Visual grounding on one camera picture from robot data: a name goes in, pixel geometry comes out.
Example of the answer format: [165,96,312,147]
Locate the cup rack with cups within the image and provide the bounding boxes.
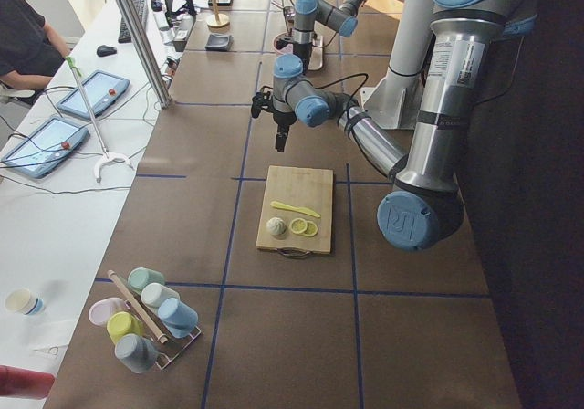
[88,267,202,374]

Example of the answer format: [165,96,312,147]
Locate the wooden mug tree stand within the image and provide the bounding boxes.
[206,0,230,29]

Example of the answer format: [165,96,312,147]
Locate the upper lemon slice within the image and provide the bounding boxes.
[289,217,308,235]

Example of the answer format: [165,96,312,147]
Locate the beige plastic tray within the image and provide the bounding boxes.
[308,33,324,71]

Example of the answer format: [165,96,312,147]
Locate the steel ice scoop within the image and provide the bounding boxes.
[271,0,296,24]

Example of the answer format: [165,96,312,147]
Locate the white steamed bun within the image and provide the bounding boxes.
[266,216,287,238]

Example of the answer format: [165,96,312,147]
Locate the pink bowl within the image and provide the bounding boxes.
[273,34,293,55]

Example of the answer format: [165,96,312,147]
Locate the black computer mouse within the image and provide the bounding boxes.
[96,45,117,58]

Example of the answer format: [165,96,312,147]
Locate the lower lemon slice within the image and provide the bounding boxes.
[302,220,318,237]

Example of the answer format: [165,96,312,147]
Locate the white reacher grabber tool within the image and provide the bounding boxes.
[65,56,134,184]

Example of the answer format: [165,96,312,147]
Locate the near teach pendant tablet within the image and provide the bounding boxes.
[2,115,89,179]

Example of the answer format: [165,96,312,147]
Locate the paper cup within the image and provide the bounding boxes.
[5,288,45,316]

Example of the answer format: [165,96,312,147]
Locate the lemon slice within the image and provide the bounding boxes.
[302,220,318,237]
[289,217,308,235]

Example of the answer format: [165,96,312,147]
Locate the folded grey cloth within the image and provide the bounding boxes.
[204,33,233,52]

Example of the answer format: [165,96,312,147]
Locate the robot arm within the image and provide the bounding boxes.
[291,0,367,73]
[251,0,537,251]

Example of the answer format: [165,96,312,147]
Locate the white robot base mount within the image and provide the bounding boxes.
[363,0,434,130]

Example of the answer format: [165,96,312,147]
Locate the black keyboard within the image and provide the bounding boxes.
[118,0,150,45]

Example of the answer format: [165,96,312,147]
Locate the bamboo cutting board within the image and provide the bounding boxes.
[256,165,334,254]

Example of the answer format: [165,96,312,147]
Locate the far teach pendant tablet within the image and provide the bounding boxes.
[56,70,130,121]

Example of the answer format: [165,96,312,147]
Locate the aluminium frame post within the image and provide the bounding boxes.
[115,0,172,109]

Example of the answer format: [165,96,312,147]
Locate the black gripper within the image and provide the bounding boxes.
[250,87,296,152]
[286,32,314,69]

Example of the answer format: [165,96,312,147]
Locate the seated person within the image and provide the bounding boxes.
[1,0,70,105]

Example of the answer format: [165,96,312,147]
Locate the yellow plastic knife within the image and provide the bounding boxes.
[270,201,321,218]

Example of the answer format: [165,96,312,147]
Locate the red bottle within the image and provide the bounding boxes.
[1,365,56,400]

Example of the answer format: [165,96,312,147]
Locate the teach pendant tablet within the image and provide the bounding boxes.
[56,70,130,121]
[2,115,89,179]

